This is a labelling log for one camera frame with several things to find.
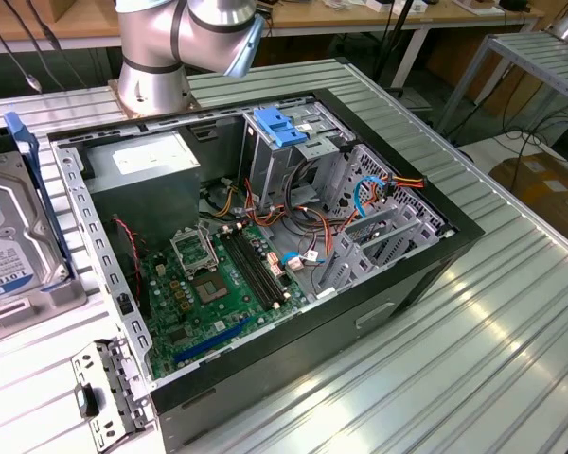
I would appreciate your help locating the hard disk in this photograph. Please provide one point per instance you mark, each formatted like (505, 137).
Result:
(19, 227)

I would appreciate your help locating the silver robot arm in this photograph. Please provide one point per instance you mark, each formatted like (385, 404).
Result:
(147, 47)

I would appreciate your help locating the grey metal disk bay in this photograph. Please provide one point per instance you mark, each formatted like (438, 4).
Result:
(352, 274)

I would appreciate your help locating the white board connector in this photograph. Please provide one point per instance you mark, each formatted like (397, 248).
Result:
(273, 265)

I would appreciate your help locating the black RAM slot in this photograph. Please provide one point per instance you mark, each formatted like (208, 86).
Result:
(262, 262)
(259, 264)
(251, 268)
(255, 266)

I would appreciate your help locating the grey optical drive cage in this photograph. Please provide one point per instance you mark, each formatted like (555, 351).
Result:
(270, 170)

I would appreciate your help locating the green motherboard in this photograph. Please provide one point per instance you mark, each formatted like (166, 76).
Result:
(227, 302)

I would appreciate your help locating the CPU socket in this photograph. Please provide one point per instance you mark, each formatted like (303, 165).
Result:
(210, 287)

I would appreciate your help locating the blue plastic drive latch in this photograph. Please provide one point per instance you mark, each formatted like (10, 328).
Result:
(277, 127)

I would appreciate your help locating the blue expansion slot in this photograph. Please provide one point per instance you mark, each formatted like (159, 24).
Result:
(213, 341)

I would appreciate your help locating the black open PC case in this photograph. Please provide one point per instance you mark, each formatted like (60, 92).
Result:
(289, 364)

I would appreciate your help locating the grey power supply unit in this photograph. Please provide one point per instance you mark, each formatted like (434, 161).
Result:
(142, 198)

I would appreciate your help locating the black case fan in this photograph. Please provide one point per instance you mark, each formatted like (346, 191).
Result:
(125, 250)

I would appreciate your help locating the wooden desk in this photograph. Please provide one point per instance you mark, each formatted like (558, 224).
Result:
(312, 19)

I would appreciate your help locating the small white box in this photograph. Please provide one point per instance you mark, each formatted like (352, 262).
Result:
(378, 5)

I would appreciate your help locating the large brown cardboard box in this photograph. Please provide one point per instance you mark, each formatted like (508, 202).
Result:
(549, 189)

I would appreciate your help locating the grey parts rack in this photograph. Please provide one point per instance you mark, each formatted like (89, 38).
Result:
(9, 326)

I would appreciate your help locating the grey metal side table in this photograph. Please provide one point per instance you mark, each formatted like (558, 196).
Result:
(525, 52)

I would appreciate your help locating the small cardboard box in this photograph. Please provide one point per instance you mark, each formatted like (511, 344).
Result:
(76, 9)

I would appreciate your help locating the brown square base plate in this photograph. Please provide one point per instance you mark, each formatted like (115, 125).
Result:
(189, 101)

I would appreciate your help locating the black case switch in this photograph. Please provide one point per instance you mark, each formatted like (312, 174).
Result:
(124, 305)

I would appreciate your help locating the grey metal slot bracket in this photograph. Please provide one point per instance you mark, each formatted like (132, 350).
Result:
(87, 361)

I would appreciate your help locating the black bracket latch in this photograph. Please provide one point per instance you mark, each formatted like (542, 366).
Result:
(87, 402)

